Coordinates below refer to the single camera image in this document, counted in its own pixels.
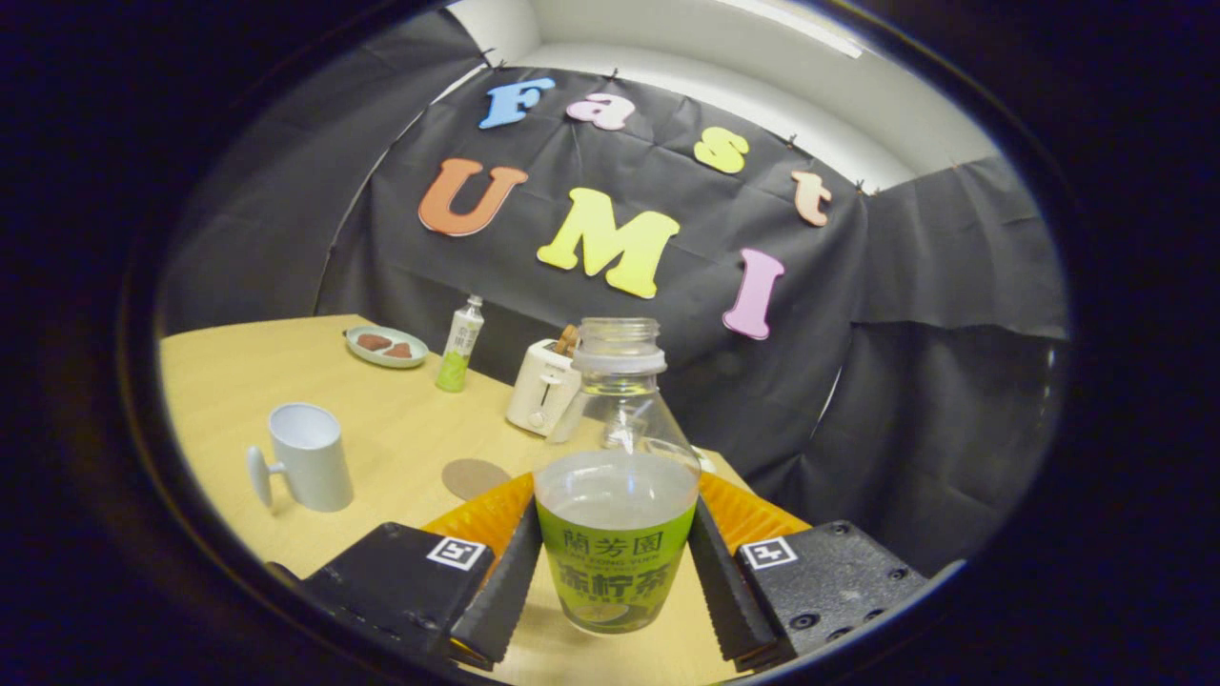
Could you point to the clear juice bottle green label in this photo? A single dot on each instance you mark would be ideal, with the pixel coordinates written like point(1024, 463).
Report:
point(615, 572)

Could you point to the white cup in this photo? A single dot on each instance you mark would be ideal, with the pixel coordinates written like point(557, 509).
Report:
point(310, 462)

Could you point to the round brown coaster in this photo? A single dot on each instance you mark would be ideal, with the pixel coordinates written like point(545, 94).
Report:
point(472, 476)

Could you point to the pale green plate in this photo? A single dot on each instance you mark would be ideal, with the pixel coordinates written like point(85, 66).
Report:
point(386, 361)

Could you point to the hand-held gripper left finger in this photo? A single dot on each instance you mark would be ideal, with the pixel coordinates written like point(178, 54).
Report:
point(505, 591)

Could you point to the black backdrop cloth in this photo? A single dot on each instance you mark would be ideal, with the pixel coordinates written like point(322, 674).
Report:
point(858, 400)

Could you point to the wooden table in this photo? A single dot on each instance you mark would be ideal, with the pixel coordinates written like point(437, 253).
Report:
point(381, 429)

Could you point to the slim bottle white green label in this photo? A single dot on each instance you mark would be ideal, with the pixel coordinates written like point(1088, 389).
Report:
point(458, 348)

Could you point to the brown food piece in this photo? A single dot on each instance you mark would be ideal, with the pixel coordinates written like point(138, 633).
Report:
point(398, 351)
point(374, 341)

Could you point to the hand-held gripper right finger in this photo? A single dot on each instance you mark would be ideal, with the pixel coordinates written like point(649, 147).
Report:
point(724, 600)

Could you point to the ceiling light panel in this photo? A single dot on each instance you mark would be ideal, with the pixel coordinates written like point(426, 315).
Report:
point(820, 33)

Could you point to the white toaster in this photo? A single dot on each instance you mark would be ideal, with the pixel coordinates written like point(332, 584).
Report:
point(538, 391)

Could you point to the brown toast slice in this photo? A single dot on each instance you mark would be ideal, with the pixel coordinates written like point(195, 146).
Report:
point(568, 339)

